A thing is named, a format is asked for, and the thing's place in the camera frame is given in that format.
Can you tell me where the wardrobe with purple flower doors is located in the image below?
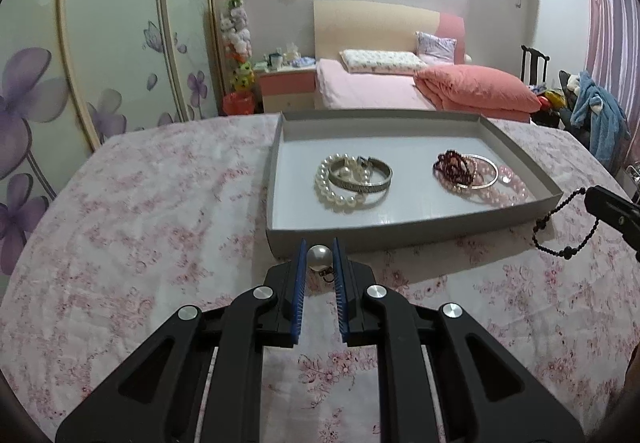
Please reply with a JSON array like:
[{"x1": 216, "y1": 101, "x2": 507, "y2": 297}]
[{"x1": 0, "y1": 0, "x2": 221, "y2": 244}]

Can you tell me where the thin silver bangle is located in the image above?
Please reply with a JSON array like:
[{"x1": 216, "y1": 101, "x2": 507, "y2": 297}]
[{"x1": 440, "y1": 153, "x2": 500, "y2": 189}]

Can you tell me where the pink floral tablecloth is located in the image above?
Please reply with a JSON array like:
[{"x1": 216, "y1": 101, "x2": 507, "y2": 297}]
[{"x1": 0, "y1": 112, "x2": 640, "y2": 443}]

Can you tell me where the pearl ornament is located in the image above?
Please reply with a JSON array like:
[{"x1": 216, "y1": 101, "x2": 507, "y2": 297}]
[{"x1": 306, "y1": 245, "x2": 335, "y2": 285}]

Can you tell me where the red basket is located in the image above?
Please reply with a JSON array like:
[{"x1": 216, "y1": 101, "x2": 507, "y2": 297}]
[{"x1": 222, "y1": 92, "x2": 256, "y2": 116}]

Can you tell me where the pink bead bracelet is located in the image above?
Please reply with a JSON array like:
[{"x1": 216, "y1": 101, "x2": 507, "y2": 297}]
[{"x1": 480, "y1": 163, "x2": 533, "y2": 209}]

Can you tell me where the lilac pillow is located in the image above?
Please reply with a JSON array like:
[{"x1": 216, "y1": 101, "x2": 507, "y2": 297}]
[{"x1": 416, "y1": 30, "x2": 458, "y2": 65}]

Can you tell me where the black bead necklace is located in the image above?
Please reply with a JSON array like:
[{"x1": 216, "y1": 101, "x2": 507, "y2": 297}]
[{"x1": 531, "y1": 190, "x2": 600, "y2": 260}]

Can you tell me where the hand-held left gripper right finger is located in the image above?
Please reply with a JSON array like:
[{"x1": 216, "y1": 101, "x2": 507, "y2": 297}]
[{"x1": 332, "y1": 237, "x2": 586, "y2": 443}]

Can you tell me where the white pearl bracelet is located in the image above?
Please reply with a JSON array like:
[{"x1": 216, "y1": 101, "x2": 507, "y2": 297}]
[{"x1": 315, "y1": 153, "x2": 388, "y2": 213}]

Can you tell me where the stack of plush toys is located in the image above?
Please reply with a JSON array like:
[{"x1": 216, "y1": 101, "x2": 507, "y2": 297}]
[{"x1": 219, "y1": 0, "x2": 256, "y2": 96}]

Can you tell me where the pink and cream nightstand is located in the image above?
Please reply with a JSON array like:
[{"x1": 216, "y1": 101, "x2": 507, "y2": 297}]
[{"x1": 254, "y1": 60, "x2": 317, "y2": 114}]

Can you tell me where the colourful clothes pile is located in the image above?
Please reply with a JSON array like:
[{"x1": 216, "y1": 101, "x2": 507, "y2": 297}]
[{"x1": 532, "y1": 83, "x2": 571, "y2": 116}]

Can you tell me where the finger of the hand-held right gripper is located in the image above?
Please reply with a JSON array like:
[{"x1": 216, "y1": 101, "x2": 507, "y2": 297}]
[{"x1": 584, "y1": 184, "x2": 640, "y2": 251}]

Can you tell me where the pink folded quilt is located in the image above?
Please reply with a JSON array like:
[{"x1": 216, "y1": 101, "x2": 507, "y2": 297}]
[{"x1": 414, "y1": 64, "x2": 543, "y2": 114}]

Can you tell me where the floral white pillow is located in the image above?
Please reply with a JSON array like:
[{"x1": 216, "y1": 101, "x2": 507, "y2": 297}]
[{"x1": 339, "y1": 48, "x2": 428, "y2": 75}]

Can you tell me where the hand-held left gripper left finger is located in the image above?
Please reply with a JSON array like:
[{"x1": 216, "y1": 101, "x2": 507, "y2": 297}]
[{"x1": 55, "y1": 238, "x2": 307, "y2": 443}]

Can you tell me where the pink curtain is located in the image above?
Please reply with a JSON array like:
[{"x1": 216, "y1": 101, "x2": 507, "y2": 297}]
[{"x1": 575, "y1": 0, "x2": 640, "y2": 184}]

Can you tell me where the dark wooden chair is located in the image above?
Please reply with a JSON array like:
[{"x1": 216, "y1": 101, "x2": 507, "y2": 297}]
[{"x1": 520, "y1": 44, "x2": 551, "y2": 86}]

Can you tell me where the grey cardboard tray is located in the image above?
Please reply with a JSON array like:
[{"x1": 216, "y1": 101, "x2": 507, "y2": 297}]
[{"x1": 265, "y1": 109, "x2": 565, "y2": 256}]

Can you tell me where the blue bathrobe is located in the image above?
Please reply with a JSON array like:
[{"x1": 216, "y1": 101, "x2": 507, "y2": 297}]
[{"x1": 570, "y1": 70, "x2": 631, "y2": 166}]

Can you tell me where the bed with cream headboard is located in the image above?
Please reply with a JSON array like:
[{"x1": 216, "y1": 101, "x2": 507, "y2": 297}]
[{"x1": 312, "y1": 0, "x2": 531, "y2": 124}]

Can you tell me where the wide silver cuff bangle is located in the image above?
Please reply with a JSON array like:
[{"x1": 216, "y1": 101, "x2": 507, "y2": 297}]
[{"x1": 327, "y1": 154, "x2": 393, "y2": 196}]

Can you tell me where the dark red bead bracelet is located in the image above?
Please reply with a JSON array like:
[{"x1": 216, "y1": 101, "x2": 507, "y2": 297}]
[{"x1": 432, "y1": 150, "x2": 476, "y2": 186}]

